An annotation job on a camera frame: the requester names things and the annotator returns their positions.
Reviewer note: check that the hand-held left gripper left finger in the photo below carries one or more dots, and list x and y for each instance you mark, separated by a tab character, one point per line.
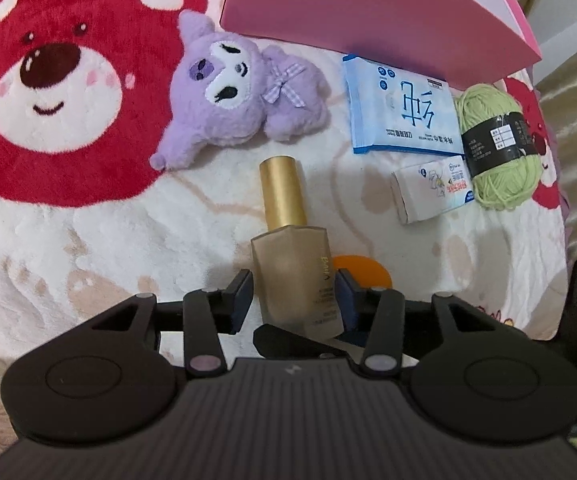
242	305

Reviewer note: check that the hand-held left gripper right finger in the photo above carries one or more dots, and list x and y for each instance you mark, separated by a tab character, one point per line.
348	305

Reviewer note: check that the orange makeup sponge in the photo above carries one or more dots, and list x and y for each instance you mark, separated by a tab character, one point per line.
368	271

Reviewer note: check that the frosted bottle with gold cap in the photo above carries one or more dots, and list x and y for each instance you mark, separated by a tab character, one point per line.
293	265

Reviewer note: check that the small white tissue pack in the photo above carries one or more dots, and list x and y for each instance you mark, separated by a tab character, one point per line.
431	190

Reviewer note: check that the green yarn ball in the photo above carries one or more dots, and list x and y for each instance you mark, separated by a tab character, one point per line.
500	150

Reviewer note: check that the pink cardboard box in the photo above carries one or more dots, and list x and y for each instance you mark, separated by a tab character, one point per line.
368	5

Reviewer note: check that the beige satin curtain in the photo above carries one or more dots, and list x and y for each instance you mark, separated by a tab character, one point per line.
575	125

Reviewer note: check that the red bear printed blanket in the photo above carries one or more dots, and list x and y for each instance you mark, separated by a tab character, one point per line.
93	185

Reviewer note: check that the blue wet wipes pack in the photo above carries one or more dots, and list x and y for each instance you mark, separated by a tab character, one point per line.
398	107

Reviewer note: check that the purple plush toy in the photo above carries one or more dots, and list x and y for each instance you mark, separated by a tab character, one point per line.
241	92

